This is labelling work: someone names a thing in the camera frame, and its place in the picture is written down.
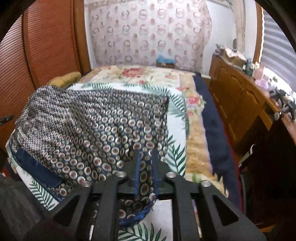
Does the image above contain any blue patterned silk pajama top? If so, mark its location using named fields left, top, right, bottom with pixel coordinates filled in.
left=9, top=86, right=169, bottom=227

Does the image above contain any dark navy blanket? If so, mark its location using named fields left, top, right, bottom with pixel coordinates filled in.
left=193, top=72, right=242, bottom=210

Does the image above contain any floral cream bedspread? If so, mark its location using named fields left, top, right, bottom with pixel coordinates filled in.
left=79, top=65, right=229, bottom=196

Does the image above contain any green leaf print sheet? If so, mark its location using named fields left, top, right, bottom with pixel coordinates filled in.
left=6, top=83, right=189, bottom=240

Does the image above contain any mustard gold patterned garment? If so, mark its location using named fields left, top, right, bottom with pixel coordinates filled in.
left=47, top=72, right=81, bottom=88

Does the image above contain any wooden louvered wardrobe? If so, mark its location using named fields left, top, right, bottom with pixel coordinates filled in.
left=0, top=0, right=92, bottom=151

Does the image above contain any wooden sideboard cabinet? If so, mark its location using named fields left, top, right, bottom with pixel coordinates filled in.
left=209, top=55, right=295, bottom=155

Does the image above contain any pink container on sideboard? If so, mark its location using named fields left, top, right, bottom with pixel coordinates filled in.
left=252, top=64, right=265, bottom=80

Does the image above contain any cardboard box on sideboard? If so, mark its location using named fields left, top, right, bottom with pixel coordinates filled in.
left=220, top=48, right=247, bottom=68

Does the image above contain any brown box with blue cloth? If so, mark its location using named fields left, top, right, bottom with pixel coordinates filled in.
left=156, top=55, right=175, bottom=69

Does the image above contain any grey zebra window blind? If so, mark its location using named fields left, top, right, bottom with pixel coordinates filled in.
left=261, top=10, right=295, bottom=90

